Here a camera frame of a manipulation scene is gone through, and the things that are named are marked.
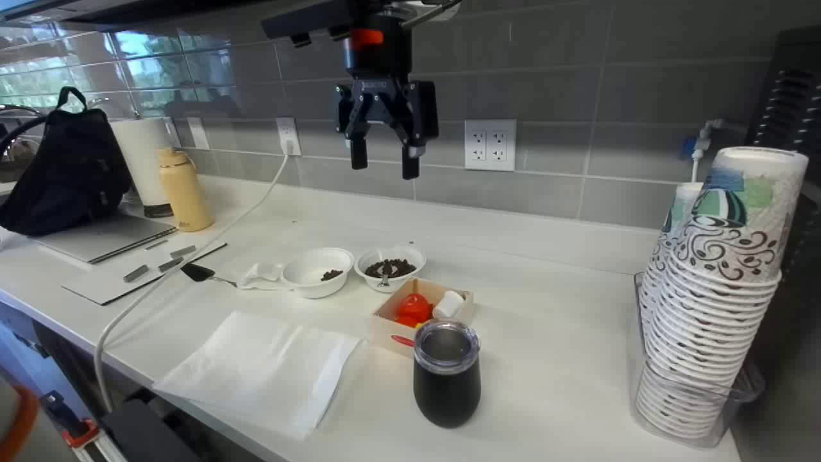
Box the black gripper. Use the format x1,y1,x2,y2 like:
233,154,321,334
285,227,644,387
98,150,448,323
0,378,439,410
331,75,441,183

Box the clear round lid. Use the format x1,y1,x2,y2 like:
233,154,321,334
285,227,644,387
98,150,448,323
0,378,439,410
414,319,483,354

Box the black box under counter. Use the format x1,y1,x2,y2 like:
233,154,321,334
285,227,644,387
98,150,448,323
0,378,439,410
101,392,208,462

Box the white outlet with plug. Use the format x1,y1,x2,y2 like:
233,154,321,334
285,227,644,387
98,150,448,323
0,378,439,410
274,115,303,159

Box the white bowl many beans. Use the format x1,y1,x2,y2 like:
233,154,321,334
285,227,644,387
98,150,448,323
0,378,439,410
352,243,428,296

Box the white bowl few beans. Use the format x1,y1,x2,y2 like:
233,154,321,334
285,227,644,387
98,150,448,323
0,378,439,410
278,243,356,304

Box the small white block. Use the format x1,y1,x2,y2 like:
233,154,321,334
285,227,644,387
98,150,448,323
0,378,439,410
434,287,466,322

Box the clear plastic scoop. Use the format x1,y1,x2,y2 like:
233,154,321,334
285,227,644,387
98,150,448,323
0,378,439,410
237,259,290,296

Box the yellow bottle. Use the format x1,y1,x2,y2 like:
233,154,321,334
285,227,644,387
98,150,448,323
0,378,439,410
156,146,216,234

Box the black small scoop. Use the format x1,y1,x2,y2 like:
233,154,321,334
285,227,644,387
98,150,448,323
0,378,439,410
180,259,242,291

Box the white paper towel roll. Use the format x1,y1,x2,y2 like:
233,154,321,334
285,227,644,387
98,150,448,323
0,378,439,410
111,115,176,218

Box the black tumbler cup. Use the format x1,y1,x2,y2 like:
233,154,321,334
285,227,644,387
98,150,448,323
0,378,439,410
411,342,484,432

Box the white folded napkin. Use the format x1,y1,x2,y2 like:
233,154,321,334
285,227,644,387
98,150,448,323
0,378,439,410
152,309,365,444

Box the white flat board grey tabs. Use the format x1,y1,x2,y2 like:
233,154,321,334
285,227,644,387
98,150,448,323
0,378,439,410
62,238,230,309

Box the white flat board grey strip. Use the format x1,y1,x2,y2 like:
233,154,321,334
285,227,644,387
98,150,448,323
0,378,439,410
35,207,180,270

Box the teal paper cup stack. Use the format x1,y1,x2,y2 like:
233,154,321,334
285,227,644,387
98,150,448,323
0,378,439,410
660,178,712,252

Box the blue spray bottle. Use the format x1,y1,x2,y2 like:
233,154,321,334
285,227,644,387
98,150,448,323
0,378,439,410
677,115,728,184

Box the black backpack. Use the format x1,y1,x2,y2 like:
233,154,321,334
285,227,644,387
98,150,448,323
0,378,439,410
0,86,135,238

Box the patterned paper cup stack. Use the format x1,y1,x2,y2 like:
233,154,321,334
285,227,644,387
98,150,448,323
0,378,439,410
633,145,811,444

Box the black slotted rack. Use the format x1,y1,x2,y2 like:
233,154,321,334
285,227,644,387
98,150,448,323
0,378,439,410
745,24,821,286

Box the blue cabinet part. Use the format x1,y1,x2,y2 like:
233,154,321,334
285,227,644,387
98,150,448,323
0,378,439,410
0,304,92,433

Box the orange curved object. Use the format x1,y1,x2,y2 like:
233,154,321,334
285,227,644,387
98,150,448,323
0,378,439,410
0,385,43,462

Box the white double wall outlet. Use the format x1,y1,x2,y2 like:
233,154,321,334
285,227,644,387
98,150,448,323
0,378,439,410
461,119,520,173

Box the white power cable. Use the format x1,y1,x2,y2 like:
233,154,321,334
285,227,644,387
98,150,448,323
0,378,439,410
90,137,298,414

